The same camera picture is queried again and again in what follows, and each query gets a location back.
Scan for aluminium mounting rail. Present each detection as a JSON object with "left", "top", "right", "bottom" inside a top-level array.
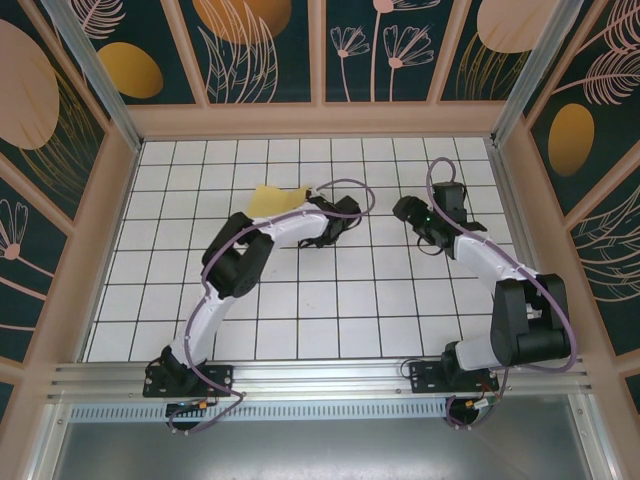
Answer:
[{"left": 47, "top": 352, "right": 594, "bottom": 401}]

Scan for grey metal sheet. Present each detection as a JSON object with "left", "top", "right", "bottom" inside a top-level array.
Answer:
[{"left": 29, "top": 399, "right": 616, "bottom": 480}]

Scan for aluminium side rail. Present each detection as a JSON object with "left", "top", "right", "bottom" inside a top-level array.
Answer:
[{"left": 485, "top": 139, "right": 569, "bottom": 355}]

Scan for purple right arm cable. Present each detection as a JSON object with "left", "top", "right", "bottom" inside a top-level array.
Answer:
[{"left": 426, "top": 157, "right": 581, "bottom": 431}]

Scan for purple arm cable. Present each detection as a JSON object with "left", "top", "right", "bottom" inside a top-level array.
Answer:
[
  {"left": 169, "top": 178, "right": 377, "bottom": 436},
  {"left": 426, "top": 157, "right": 581, "bottom": 431}
]

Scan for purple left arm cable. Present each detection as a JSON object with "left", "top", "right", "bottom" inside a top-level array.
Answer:
[{"left": 169, "top": 178, "right": 377, "bottom": 436}]

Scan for aluminium frame post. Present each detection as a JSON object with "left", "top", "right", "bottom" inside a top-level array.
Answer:
[
  {"left": 40, "top": 0, "right": 146, "bottom": 153},
  {"left": 489, "top": 0, "right": 590, "bottom": 148}
]

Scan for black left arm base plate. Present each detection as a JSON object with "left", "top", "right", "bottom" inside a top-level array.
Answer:
[{"left": 142, "top": 363, "right": 236, "bottom": 399}]

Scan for grey slotted cable duct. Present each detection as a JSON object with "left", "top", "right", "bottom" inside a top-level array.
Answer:
[{"left": 69, "top": 397, "right": 451, "bottom": 422}]

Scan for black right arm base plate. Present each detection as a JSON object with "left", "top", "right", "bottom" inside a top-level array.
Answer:
[{"left": 408, "top": 360, "right": 501, "bottom": 395}]

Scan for yellow square paper sheet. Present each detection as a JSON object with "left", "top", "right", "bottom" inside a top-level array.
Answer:
[{"left": 246, "top": 184, "right": 314, "bottom": 219}]

